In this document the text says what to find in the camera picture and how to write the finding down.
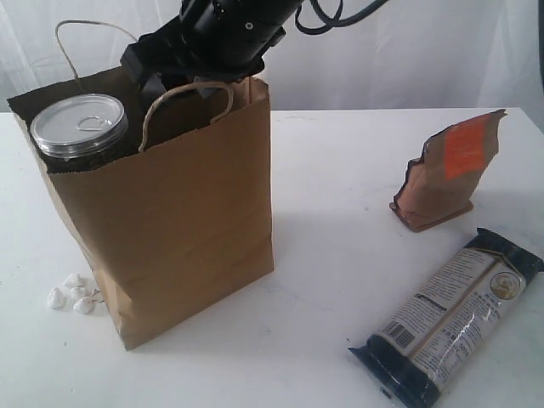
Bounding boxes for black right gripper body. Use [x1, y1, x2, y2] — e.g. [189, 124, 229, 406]
[121, 0, 302, 91]

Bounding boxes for dark can with pull-tab lid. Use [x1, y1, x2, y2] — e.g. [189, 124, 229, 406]
[30, 93, 130, 173]

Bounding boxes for brown paper shopping bag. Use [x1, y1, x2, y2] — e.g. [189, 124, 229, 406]
[8, 67, 274, 350]

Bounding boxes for brown pouch with orange label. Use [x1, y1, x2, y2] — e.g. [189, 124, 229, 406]
[389, 109, 507, 232]

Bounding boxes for long noodle package black ends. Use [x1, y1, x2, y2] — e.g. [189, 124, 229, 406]
[350, 228, 543, 407]

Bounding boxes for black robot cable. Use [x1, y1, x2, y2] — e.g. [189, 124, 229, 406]
[292, 0, 392, 36]

